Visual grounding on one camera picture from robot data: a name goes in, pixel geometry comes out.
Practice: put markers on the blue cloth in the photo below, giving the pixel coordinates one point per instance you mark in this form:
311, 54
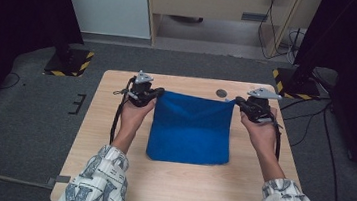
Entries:
189, 135

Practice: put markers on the white panel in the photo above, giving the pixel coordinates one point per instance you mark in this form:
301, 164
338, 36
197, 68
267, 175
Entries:
106, 2

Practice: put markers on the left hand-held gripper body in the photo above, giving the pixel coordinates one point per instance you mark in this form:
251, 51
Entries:
141, 93

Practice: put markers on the person's right hand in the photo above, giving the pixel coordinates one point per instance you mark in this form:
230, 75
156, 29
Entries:
263, 136

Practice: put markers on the dark round disc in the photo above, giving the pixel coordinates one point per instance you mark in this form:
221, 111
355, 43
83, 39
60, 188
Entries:
221, 93

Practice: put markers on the person's left hand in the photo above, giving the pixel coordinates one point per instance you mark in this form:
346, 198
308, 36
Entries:
131, 117

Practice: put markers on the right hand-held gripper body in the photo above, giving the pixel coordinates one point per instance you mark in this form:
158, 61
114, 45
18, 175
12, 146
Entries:
259, 109

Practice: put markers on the light wooden desk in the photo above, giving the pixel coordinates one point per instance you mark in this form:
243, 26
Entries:
210, 1

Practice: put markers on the grey tape piece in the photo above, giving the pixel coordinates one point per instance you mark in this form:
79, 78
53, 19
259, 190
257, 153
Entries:
61, 179

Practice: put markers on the black yellow striped stand base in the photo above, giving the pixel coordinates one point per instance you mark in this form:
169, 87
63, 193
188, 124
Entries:
69, 64
297, 86

